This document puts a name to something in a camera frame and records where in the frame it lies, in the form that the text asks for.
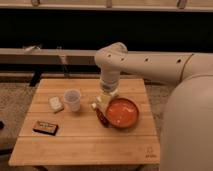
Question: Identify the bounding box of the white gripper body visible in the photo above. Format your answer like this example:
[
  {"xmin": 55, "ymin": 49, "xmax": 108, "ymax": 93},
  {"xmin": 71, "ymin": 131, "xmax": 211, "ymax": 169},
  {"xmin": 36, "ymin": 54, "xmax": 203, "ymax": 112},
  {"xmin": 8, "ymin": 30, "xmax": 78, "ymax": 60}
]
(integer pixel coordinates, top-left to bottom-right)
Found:
[{"xmin": 96, "ymin": 89, "xmax": 118, "ymax": 105}]

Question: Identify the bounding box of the white sponge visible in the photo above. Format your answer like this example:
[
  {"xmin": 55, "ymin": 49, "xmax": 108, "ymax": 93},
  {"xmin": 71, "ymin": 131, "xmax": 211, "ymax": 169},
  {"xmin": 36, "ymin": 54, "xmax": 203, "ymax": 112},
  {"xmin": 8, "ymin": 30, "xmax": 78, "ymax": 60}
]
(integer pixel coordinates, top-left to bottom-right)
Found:
[{"xmin": 49, "ymin": 96, "xmax": 64, "ymax": 113}]

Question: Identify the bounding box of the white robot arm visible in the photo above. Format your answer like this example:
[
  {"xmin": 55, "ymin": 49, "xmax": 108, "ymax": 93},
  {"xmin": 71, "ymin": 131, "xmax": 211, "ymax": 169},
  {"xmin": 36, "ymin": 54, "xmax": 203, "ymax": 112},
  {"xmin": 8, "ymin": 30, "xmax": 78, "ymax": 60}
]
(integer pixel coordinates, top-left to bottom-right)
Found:
[{"xmin": 94, "ymin": 42, "xmax": 213, "ymax": 171}]

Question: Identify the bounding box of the translucent ceramic cup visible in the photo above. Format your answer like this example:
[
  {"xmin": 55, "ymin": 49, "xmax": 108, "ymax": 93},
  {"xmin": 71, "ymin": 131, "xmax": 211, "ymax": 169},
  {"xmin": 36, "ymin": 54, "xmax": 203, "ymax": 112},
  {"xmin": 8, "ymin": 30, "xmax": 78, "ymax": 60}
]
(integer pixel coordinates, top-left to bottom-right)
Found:
[{"xmin": 63, "ymin": 89, "xmax": 81, "ymax": 112}]

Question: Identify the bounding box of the orange bowl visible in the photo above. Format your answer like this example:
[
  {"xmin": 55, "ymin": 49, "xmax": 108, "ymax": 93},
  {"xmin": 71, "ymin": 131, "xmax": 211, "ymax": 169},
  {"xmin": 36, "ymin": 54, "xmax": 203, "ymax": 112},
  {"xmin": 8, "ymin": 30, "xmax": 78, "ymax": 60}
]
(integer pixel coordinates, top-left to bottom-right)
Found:
[{"xmin": 105, "ymin": 98, "xmax": 139, "ymax": 128}]

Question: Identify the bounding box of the wooden table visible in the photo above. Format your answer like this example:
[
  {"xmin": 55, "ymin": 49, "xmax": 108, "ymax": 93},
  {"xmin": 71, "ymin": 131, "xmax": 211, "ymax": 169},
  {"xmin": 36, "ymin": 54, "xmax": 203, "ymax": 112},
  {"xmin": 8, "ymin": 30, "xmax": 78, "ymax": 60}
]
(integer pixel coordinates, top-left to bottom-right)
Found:
[{"xmin": 9, "ymin": 78, "xmax": 160, "ymax": 166}]

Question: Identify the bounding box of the dark brown box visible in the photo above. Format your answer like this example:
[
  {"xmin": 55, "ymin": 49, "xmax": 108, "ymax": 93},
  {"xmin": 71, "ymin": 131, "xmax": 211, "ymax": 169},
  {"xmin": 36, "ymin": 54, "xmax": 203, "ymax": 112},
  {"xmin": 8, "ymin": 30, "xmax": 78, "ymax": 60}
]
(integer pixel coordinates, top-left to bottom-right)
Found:
[{"xmin": 33, "ymin": 121, "xmax": 58, "ymax": 135}]

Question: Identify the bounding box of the grey metal rail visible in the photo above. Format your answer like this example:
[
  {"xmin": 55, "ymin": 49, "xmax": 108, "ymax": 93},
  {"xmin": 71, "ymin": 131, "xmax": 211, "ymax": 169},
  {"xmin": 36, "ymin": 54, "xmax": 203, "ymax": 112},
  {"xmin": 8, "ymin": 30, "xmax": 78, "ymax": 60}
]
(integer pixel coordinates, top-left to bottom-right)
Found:
[{"xmin": 0, "ymin": 48, "xmax": 95, "ymax": 65}]

